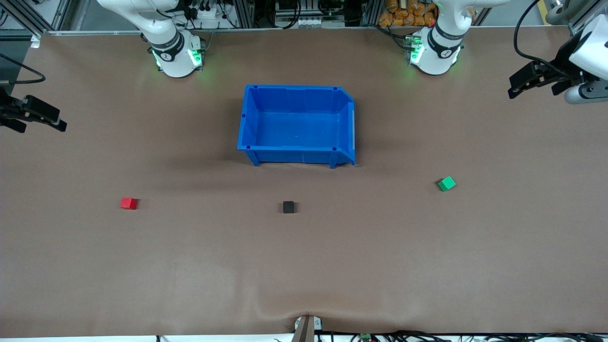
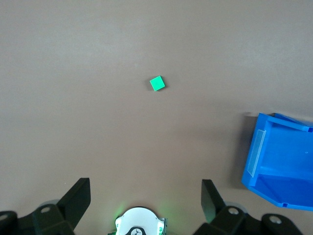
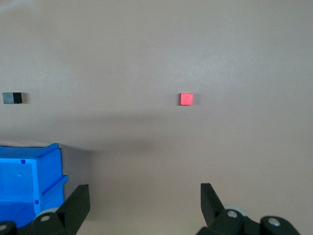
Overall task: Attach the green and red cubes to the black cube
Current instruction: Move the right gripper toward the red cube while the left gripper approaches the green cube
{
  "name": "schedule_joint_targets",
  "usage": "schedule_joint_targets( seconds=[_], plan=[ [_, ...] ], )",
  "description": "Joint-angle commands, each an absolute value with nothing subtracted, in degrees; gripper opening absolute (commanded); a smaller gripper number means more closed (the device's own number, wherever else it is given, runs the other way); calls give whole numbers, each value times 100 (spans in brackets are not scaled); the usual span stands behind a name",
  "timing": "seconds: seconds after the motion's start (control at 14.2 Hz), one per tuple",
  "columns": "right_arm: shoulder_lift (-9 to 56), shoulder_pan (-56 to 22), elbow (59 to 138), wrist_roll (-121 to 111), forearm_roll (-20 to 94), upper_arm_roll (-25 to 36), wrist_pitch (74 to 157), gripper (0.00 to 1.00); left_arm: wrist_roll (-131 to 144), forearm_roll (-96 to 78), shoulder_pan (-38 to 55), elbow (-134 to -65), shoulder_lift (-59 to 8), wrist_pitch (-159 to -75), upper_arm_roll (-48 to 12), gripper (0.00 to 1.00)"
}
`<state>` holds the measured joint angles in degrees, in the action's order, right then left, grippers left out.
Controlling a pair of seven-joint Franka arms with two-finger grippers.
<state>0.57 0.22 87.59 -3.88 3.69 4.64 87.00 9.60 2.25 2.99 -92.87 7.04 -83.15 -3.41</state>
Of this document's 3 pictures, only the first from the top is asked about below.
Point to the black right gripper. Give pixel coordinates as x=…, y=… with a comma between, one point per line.
x=6, y=111

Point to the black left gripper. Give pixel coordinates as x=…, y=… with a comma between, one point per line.
x=564, y=63

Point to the red cube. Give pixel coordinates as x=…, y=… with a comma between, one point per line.
x=128, y=203

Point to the green cube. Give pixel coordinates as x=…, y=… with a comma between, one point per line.
x=446, y=183

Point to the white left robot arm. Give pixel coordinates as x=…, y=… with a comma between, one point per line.
x=434, y=61

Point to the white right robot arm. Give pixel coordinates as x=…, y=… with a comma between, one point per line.
x=175, y=64

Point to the black cube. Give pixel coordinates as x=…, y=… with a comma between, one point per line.
x=288, y=207

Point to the orange netted bag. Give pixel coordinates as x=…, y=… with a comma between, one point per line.
x=408, y=14

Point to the white power strip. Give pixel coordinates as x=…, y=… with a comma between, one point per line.
x=205, y=12

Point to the brown table mat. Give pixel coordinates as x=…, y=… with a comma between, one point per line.
x=190, y=261

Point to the blue plastic bin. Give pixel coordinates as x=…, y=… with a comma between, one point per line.
x=294, y=128

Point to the small green circuit board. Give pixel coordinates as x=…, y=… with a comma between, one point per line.
x=365, y=337

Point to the aluminium frame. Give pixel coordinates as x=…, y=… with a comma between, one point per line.
x=237, y=14

